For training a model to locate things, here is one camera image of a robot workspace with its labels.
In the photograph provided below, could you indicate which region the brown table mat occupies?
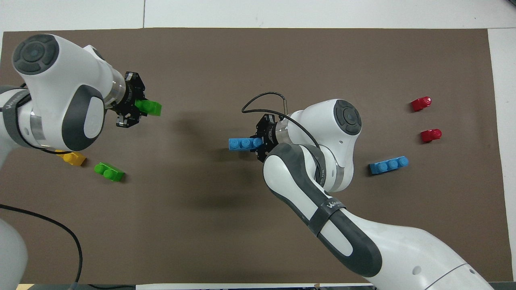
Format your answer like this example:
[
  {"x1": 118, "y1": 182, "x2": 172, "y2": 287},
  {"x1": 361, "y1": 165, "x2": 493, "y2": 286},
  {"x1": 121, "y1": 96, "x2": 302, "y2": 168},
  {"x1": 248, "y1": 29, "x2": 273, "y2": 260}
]
[{"x1": 0, "y1": 27, "x2": 513, "y2": 284}]

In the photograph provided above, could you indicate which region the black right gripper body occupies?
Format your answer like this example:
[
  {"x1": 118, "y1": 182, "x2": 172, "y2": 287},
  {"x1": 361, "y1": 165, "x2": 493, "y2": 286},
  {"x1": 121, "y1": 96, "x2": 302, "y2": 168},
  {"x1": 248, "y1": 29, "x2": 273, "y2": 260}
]
[{"x1": 258, "y1": 114, "x2": 279, "y2": 162}]

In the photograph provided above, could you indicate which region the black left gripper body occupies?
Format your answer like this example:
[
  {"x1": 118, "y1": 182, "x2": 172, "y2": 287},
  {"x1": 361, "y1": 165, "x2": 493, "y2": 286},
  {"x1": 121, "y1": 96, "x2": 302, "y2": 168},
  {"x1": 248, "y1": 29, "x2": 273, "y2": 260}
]
[{"x1": 111, "y1": 72, "x2": 144, "y2": 128}]

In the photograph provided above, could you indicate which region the green two-stud brick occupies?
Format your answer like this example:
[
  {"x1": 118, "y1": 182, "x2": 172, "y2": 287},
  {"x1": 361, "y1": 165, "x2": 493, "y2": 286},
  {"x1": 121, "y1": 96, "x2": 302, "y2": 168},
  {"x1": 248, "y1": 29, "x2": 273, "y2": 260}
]
[
  {"x1": 135, "y1": 99, "x2": 162, "y2": 117},
  {"x1": 94, "y1": 162, "x2": 125, "y2": 182}
]

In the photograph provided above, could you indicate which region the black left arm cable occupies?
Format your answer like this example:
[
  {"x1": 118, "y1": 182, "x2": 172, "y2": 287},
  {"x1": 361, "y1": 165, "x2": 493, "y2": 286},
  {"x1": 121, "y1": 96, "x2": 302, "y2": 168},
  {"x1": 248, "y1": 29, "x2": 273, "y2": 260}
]
[{"x1": 0, "y1": 204, "x2": 83, "y2": 283}]

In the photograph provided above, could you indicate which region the blue three-stud brick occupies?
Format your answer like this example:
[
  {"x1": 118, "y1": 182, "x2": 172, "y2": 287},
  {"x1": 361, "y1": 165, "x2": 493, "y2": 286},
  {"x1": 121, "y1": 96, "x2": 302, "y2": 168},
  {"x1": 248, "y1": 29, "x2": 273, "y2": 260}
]
[
  {"x1": 229, "y1": 138, "x2": 263, "y2": 151},
  {"x1": 369, "y1": 156, "x2": 409, "y2": 175}
]

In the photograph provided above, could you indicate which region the red one-stud brick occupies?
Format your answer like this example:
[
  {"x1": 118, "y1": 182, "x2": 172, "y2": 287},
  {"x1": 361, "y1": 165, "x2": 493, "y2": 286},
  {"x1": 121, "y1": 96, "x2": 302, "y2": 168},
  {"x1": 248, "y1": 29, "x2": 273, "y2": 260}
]
[
  {"x1": 410, "y1": 96, "x2": 432, "y2": 112},
  {"x1": 421, "y1": 128, "x2": 442, "y2": 143}
]

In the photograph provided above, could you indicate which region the yellow two-stud brick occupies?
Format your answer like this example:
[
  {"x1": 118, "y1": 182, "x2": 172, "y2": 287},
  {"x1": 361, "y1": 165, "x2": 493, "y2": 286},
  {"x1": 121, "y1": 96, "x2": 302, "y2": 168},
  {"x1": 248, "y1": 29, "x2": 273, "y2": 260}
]
[{"x1": 55, "y1": 150, "x2": 87, "y2": 166}]

